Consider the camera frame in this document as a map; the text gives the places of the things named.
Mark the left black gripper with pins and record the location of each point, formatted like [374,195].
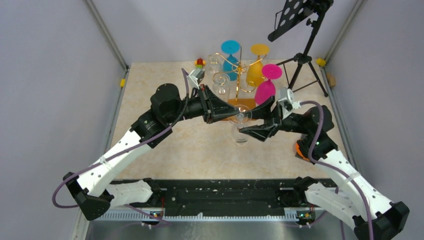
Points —
[214,109]

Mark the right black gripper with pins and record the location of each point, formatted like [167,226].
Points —
[261,132]

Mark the clear wine glass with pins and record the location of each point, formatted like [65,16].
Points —
[239,121]

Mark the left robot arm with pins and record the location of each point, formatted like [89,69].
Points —
[94,191]

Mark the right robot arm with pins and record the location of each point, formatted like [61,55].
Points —
[370,214]

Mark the magenta wine glass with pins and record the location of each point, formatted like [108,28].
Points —
[267,88]

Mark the yellow wine glass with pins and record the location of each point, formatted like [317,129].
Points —
[254,75]

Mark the blue wine glass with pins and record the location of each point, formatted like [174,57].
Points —
[230,47]

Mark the clear hanging glass front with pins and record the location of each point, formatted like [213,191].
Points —
[221,86]

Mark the clear hanging glass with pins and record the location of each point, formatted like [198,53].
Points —
[221,86]
[213,64]

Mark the orange tape dispenser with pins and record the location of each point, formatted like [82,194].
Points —
[301,151]

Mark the clear hanging glass back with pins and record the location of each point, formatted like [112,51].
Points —
[213,64]

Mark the colourful toy car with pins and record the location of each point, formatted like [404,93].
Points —
[200,63]

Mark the yellow corner clamp right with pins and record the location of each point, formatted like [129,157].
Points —
[321,62]

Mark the yellow clamp left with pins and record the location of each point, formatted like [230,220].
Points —
[122,82]

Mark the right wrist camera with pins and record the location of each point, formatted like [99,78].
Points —
[285,97]

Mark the gold wire glass rack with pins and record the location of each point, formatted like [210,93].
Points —
[243,94]

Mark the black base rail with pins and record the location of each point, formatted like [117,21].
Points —
[242,198]

